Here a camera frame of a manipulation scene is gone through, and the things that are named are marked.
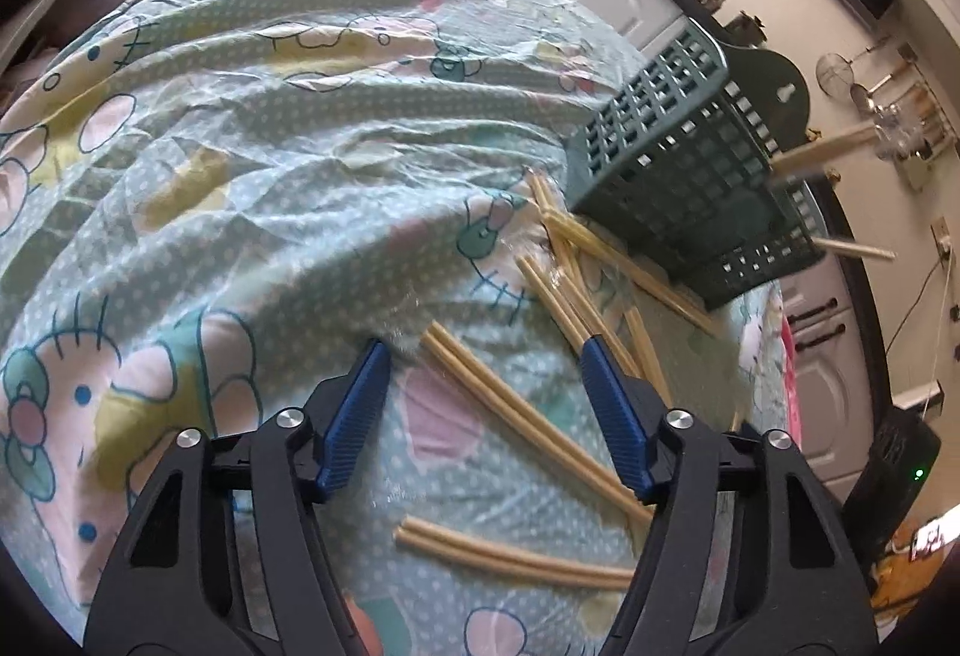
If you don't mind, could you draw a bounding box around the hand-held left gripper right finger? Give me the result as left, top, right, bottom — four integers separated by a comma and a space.
577, 333, 880, 656

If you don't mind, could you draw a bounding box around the dark green slotted utensil basket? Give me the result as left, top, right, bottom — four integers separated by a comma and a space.
565, 19, 827, 312

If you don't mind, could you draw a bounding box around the pile of wooden chopsticks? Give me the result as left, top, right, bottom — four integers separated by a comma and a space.
396, 168, 743, 586

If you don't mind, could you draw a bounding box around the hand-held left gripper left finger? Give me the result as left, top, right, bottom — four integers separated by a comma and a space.
82, 338, 394, 656

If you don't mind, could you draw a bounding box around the square metal pot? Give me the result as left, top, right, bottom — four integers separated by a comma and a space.
731, 11, 766, 47

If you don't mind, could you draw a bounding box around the cartoon printed green tablecloth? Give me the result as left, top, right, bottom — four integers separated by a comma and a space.
0, 0, 785, 656

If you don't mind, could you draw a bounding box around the small lit screen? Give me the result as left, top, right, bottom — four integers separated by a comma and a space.
907, 521, 947, 561

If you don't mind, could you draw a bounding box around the metal wire strainer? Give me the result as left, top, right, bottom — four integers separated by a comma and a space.
816, 50, 857, 98

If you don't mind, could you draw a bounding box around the light wooden chopstick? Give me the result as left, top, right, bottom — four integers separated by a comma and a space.
814, 236, 897, 261
772, 126, 880, 177

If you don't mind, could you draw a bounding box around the row of hanging kitchen utensils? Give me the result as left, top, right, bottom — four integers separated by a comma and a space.
855, 43, 959, 164

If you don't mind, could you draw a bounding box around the power cable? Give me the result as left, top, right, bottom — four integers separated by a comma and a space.
885, 243, 953, 361

